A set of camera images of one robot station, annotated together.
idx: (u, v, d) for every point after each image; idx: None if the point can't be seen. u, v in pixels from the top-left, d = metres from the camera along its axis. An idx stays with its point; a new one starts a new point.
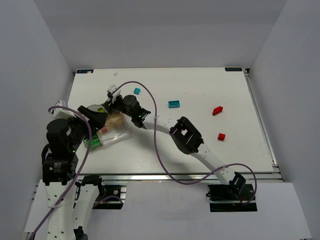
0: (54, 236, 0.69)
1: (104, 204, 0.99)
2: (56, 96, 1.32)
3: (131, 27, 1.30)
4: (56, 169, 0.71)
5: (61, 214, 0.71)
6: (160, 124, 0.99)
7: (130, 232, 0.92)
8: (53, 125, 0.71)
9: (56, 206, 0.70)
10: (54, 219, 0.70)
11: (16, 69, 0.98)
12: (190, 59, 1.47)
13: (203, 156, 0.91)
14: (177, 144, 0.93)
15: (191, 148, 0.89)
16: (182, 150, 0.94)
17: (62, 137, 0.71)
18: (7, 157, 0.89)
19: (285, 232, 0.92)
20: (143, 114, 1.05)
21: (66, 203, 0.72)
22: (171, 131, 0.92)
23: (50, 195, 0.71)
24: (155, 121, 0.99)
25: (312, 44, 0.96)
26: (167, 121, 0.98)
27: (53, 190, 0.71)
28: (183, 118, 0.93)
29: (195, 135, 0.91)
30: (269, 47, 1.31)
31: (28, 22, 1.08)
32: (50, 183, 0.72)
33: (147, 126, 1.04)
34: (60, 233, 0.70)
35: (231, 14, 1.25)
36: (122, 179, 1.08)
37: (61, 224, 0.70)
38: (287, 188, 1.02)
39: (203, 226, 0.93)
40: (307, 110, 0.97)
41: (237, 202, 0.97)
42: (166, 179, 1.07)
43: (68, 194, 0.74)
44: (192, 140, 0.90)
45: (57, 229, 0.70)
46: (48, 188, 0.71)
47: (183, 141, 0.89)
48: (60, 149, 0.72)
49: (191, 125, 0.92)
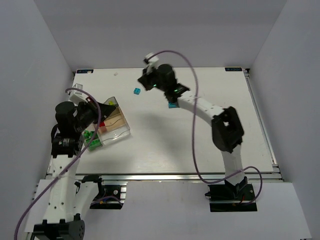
0: (54, 206, 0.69)
1: (104, 204, 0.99)
2: (56, 96, 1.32)
3: (131, 27, 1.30)
4: (65, 145, 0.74)
5: (63, 185, 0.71)
6: (200, 107, 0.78)
7: (130, 232, 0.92)
8: (62, 107, 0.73)
9: (60, 176, 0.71)
10: (55, 190, 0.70)
11: (16, 69, 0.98)
12: (190, 59, 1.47)
13: (233, 158, 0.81)
14: (214, 134, 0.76)
15: (230, 144, 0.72)
16: (216, 143, 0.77)
17: (70, 118, 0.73)
18: (7, 157, 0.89)
19: (285, 231, 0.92)
20: (180, 88, 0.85)
21: (69, 176, 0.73)
22: (215, 119, 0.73)
23: (56, 166, 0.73)
24: (196, 102, 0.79)
25: (312, 44, 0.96)
26: (211, 105, 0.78)
27: (59, 162, 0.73)
28: (233, 110, 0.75)
29: (240, 135, 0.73)
30: (269, 47, 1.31)
31: (28, 22, 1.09)
32: (57, 155, 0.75)
33: (182, 104, 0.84)
34: (61, 204, 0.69)
35: (231, 15, 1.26)
36: (123, 179, 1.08)
37: (62, 196, 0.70)
38: (287, 188, 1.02)
39: (202, 226, 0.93)
40: (307, 110, 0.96)
41: (237, 202, 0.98)
42: (166, 179, 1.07)
43: (72, 169, 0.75)
44: (233, 137, 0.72)
45: (58, 200, 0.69)
46: (55, 160, 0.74)
47: (224, 134, 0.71)
48: (68, 129, 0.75)
49: (239, 122, 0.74)
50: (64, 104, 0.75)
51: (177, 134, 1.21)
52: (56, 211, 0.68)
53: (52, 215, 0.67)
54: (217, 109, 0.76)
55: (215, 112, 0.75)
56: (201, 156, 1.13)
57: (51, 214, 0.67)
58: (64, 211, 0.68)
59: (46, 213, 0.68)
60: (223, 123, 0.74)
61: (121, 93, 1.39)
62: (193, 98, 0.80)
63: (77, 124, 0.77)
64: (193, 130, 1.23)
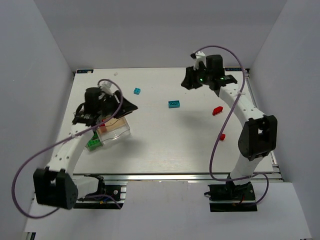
0: (59, 158, 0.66)
1: (104, 204, 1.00)
2: (56, 96, 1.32)
3: (131, 27, 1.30)
4: (86, 118, 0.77)
5: (73, 144, 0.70)
6: (239, 105, 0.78)
7: (130, 232, 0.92)
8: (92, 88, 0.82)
9: (74, 135, 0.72)
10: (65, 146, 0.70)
11: (16, 69, 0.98)
12: (190, 59, 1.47)
13: (248, 165, 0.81)
14: (242, 135, 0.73)
15: (253, 154, 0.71)
16: (240, 146, 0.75)
17: (96, 98, 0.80)
18: (8, 157, 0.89)
19: (286, 232, 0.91)
20: (226, 77, 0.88)
21: (81, 139, 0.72)
22: (251, 123, 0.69)
23: (73, 129, 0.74)
24: (239, 98, 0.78)
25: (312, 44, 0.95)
26: (252, 107, 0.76)
27: (76, 126, 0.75)
28: (274, 122, 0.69)
29: (268, 149, 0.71)
30: (269, 47, 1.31)
31: (27, 22, 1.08)
32: (77, 123, 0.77)
33: (222, 94, 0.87)
34: (65, 158, 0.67)
35: (231, 14, 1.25)
36: (123, 179, 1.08)
37: (69, 151, 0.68)
38: (286, 188, 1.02)
39: (202, 226, 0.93)
40: (307, 110, 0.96)
41: (236, 202, 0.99)
42: (166, 179, 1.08)
43: (86, 136, 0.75)
44: (258, 149, 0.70)
45: (65, 153, 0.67)
46: (74, 125, 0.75)
47: (252, 143, 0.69)
48: (92, 107, 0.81)
49: (274, 136, 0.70)
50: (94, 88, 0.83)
51: (177, 134, 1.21)
52: (59, 162, 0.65)
53: (55, 166, 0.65)
54: (257, 114, 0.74)
55: (254, 115, 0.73)
56: (201, 156, 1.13)
57: (54, 164, 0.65)
58: (66, 164, 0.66)
59: (50, 162, 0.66)
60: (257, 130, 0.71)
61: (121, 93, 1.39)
62: (237, 93, 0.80)
63: (100, 107, 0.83)
64: (193, 130, 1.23)
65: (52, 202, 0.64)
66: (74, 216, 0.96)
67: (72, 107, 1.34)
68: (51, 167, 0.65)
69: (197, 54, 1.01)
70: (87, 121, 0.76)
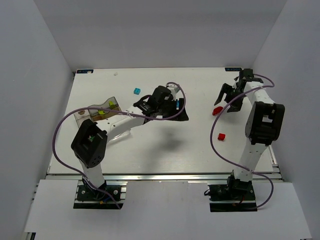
0: (108, 123, 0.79)
1: (104, 204, 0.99)
2: (56, 97, 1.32)
3: (131, 27, 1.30)
4: (144, 107, 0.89)
5: (124, 119, 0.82)
6: (256, 94, 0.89)
7: (130, 232, 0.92)
8: (163, 88, 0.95)
9: (129, 113, 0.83)
10: (118, 117, 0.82)
11: (16, 69, 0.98)
12: (190, 59, 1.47)
13: (250, 151, 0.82)
14: (250, 116, 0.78)
15: (253, 133, 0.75)
16: (246, 127, 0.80)
17: (161, 97, 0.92)
18: (7, 157, 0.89)
19: (285, 231, 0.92)
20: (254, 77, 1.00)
21: (132, 120, 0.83)
22: (260, 104, 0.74)
23: (130, 110, 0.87)
24: (257, 89, 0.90)
25: (312, 44, 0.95)
26: (266, 96, 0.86)
27: (134, 109, 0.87)
28: (282, 110, 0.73)
29: (271, 135, 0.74)
30: (269, 47, 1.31)
31: (27, 22, 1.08)
32: (136, 106, 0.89)
33: (246, 88, 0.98)
34: (112, 125, 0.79)
35: (231, 15, 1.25)
36: (123, 179, 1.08)
37: (118, 123, 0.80)
38: (287, 188, 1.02)
39: (202, 226, 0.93)
40: (307, 110, 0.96)
41: (237, 202, 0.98)
42: (165, 179, 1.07)
43: (135, 121, 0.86)
44: (259, 130, 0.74)
45: (114, 121, 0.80)
46: (133, 107, 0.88)
47: (255, 122, 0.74)
48: (154, 101, 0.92)
49: (280, 122, 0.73)
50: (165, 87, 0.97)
51: (177, 134, 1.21)
52: (107, 126, 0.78)
53: (103, 126, 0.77)
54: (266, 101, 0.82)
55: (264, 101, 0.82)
56: (200, 156, 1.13)
57: (103, 124, 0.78)
58: (110, 129, 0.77)
59: (101, 121, 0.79)
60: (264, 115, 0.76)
61: (121, 93, 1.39)
62: (258, 86, 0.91)
63: (160, 106, 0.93)
64: (193, 130, 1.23)
65: (79, 153, 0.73)
66: (74, 216, 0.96)
67: (72, 107, 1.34)
68: (100, 125, 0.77)
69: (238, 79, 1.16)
70: (144, 109, 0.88)
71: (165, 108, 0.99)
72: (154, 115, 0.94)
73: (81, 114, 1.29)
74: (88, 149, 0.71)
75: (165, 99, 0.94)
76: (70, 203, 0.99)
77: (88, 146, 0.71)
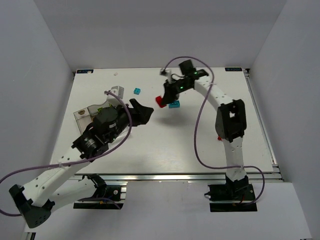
0: (37, 185, 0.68)
1: (104, 204, 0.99)
2: (56, 97, 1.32)
3: (131, 27, 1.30)
4: (85, 147, 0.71)
5: (55, 174, 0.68)
6: (212, 94, 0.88)
7: (130, 232, 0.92)
8: (108, 114, 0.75)
9: (60, 165, 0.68)
10: (49, 172, 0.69)
11: (16, 70, 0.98)
12: (190, 59, 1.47)
13: (233, 149, 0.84)
14: (218, 120, 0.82)
15: (228, 134, 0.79)
16: (218, 130, 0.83)
17: (103, 126, 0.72)
18: (7, 157, 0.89)
19: (285, 232, 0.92)
20: (198, 72, 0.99)
21: (66, 171, 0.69)
22: (222, 107, 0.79)
23: (66, 156, 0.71)
24: (211, 89, 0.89)
25: (312, 44, 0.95)
26: (223, 95, 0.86)
27: (70, 153, 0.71)
28: (241, 102, 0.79)
29: (241, 126, 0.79)
30: (269, 47, 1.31)
31: (28, 22, 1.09)
32: (75, 147, 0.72)
33: (198, 87, 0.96)
34: (41, 187, 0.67)
35: (231, 14, 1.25)
36: (123, 179, 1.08)
37: (47, 182, 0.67)
38: (287, 188, 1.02)
39: (202, 226, 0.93)
40: (307, 110, 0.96)
41: (237, 202, 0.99)
42: (165, 179, 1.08)
43: (77, 167, 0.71)
44: (232, 129, 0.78)
45: (43, 182, 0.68)
46: (69, 150, 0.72)
47: (226, 123, 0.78)
48: (97, 134, 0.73)
49: (244, 114, 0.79)
50: (110, 110, 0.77)
51: (177, 134, 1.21)
52: (34, 190, 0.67)
53: (30, 192, 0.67)
54: (225, 100, 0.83)
55: (224, 101, 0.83)
56: (201, 156, 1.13)
57: (29, 190, 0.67)
58: (38, 195, 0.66)
59: (29, 184, 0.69)
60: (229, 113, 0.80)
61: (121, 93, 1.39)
62: (209, 84, 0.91)
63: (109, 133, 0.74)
64: (193, 130, 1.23)
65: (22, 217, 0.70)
66: (74, 216, 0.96)
67: (72, 107, 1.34)
68: (27, 192, 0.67)
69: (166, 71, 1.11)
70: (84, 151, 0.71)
71: (120, 131, 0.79)
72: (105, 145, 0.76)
73: (81, 114, 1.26)
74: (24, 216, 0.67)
75: (114, 124, 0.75)
76: (70, 203, 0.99)
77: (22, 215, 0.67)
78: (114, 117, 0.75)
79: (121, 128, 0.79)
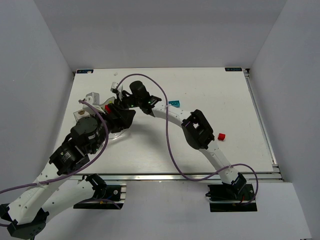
0: (20, 205, 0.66)
1: (104, 204, 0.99)
2: (56, 97, 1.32)
3: (131, 27, 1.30)
4: (63, 160, 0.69)
5: (36, 192, 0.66)
6: (171, 115, 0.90)
7: (130, 232, 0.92)
8: (86, 125, 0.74)
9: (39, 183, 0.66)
10: (30, 191, 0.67)
11: (16, 69, 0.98)
12: (190, 59, 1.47)
13: (212, 153, 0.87)
14: (186, 136, 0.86)
15: (201, 144, 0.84)
16: (190, 143, 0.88)
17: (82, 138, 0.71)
18: (7, 157, 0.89)
19: (285, 232, 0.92)
20: (152, 101, 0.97)
21: (46, 189, 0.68)
22: (184, 123, 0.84)
23: (44, 173, 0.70)
24: (167, 110, 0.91)
25: (312, 44, 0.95)
26: (181, 111, 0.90)
27: (48, 170, 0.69)
28: (198, 111, 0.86)
29: (208, 131, 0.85)
30: (269, 47, 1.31)
31: (27, 22, 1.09)
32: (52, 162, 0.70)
33: (156, 114, 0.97)
34: (24, 206, 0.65)
35: (231, 15, 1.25)
36: (122, 179, 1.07)
37: (29, 201, 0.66)
38: (287, 188, 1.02)
39: (202, 226, 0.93)
40: (306, 110, 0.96)
41: (237, 202, 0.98)
42: (166, 179, 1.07)
43: (57, 182, 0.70)
44: (202, 137, 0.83)
45: (26, 201, 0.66)
46: (47, 165, 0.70)
47: (195, 135, 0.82)
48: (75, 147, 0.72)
49: (205, 120, 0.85)
50: (89, 121, 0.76)
51: (176, 134, 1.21)
52: (17, 210, 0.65)
53: (14, 212, 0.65)
54: (185, 115, 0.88)
55: (184, 116, 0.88)
56: (200, 156, 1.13)
57: (14, 210, 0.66)
58: (22, 215, 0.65)
59: (13, 203, 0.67)
60: (193, 125, 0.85)
61: None
62: (165, 107, 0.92)
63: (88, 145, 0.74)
64: None
65: None
66: (74, 216, 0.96)
67: (72, 107, 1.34)
68: (11, 212, 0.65)
69: (118, 89, 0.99)
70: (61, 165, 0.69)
71: (98, 143, 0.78)
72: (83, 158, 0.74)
73: (81, 114, 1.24)
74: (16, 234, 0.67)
75: (92, 136, 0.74)
76: None
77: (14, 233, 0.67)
78: (92, 128, 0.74)
79: (99, 139, 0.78)
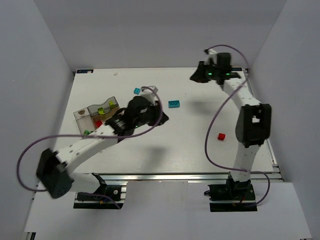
0: (71, 151, 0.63)
1: (104, 204, 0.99)
2: (56, 96, 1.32)
3: (131, 27, 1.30)
4: (117, 125, 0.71)
5: (90, 143, 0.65)
6: (238, 94, 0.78)
7: (130, 232, 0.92)
8: (141, 100, 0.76)
9: (96, 136, 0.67)
10: (84, 141, 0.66)
11: (15, 69, 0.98)
12: (190, 59, 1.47)
13: (245, 153, 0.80)
14: (239, 121, 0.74)
15: (246, 139, 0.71)
16: (236, 130, 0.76)
17: (135, 111, 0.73)
18: (7, 157, 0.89)
19: (286, 232, 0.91)
20: (231, 73, 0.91)
21: (100, 142, 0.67)
22: (245, 107, 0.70)
23: (100, 130, 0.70)
24: (239, 88, 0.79)
25: (312, 44, 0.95)
26: (250, 96, 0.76)
27: (104, 129, 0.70)
28: (269, 106, 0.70)
29: (263, 133, 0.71)
30: (269, 47, 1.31)
31: (27, 22, 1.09)
32: (107, 124, 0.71)
33: (226, 88, 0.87)
34: (76, 153, 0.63)
35: (231, 14, 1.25)
36: (123, 179, 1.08)
37: (82, 149, 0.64)
38: (287, 188, 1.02)
39: (202, 226, 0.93)
40: (307, 110, 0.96)
41: (236, 202, 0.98)
42: (165, 179, 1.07)
43: (107, 143, 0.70)
44: (252, 134, 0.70)
45: (78, 148, 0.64)
46: (103, 125, 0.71)
47: (246, 127, 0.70)
48: (129, 117, 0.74)
49: (269, 120, 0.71)
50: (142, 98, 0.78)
51: (177, 134, 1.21)
52: (67, 155, 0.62)
53: (63, 156, 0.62)
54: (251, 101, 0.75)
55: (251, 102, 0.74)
56: (200, 156, 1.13)
57: (63, 155, 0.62)
58: (73, 160, 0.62)
59: (62, 149, 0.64)
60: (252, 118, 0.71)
61: (121, 93, 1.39)
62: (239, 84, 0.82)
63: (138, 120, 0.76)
64: (192, 129, 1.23)
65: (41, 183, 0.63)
66: (74, 216, 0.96)
67: (72, 107, 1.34)
68: (60, 155, 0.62)
69: (210, 51, 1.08)
70: (116, 128, 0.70)
71: (143, 122, 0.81)
72: (131, 131, 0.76)
73: (81, 114, 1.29)
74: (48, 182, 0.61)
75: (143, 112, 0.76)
76: (70, 203, 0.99)
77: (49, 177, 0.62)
78: (146, 104, 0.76)
79: (146, 118, 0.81)
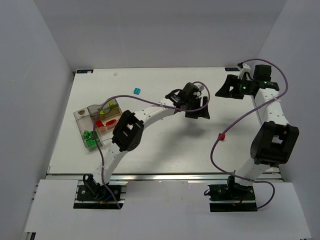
0: (144, 113, 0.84)
1: (104, 204, 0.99)
2: (56, 96, 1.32)
3: (131, 27, 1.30)
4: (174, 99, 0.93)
5: (157, 110, 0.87)
6: (268, 108, 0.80)
7: (130, 231, 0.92)
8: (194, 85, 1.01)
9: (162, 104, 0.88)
10: (152, 108, 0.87)
11: (15, 70, 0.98)
12: (190, 59, 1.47)
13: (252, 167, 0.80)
14: (257, 136, 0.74)
15: (258, 156, 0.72)
16: (252, 144, 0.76)
17: (190, 92, 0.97)
18: (7, 157, 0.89)
19: (286, 232, 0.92)
20: (269, 83, 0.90)
21: (165, 111, 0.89)
22: (270, 125, 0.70)
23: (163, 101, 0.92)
24: (271, 102, 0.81)
25: (312, 44, 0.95)
26: (279, 113, 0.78)
27: (166, 101, 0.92)
28: (296, 131, 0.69)
29: (280, 156, 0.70)
30: (269, 47, 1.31)
31: (27, 22, 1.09)
32: (167, 98, 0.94)
33: (258, 96, 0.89)
34: (148, 115, 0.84)
35: (231, 15, 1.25)
36: (123, 179, 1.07)
37: (152, 114, 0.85)
38: (287, 188, 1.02)
39: (202, 226, 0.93)
40: (307, 110, 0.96)
41: (237, 202, 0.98)
42: (165, 179, 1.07)
43: (166, 113, 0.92)
44: (267, 153, 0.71)
45: (150, 112, 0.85)
46: (164, 98, 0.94)
47: (263, 144, 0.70)
48: (184, 95, 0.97)
49: (291, 146, 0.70)
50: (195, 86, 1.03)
51: (177, 134, 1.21)
52: (143, 116, 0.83)
53: (140, 116, 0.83)
54: (279, 119, 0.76)
55: (276, 119, 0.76)
56: (200, 156, 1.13)
57: (140, 115, 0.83)
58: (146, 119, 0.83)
59: (137, 112, 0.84)
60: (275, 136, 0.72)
61: (121, 93, 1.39)
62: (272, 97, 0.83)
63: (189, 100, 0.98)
64: (192, 129, 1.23)
65: (119, 138, 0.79)
66: (74, 216, 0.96)
67: (72, 107, 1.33)
68: (137, 116, 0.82)
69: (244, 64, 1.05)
70: (174, 101, 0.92)
71: (190, 104, 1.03)
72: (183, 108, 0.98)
73: (81, 114, 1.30)
74: (128, 137, 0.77)
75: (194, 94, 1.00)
76: (70, 203, 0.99)
77: (127, 134, 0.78)
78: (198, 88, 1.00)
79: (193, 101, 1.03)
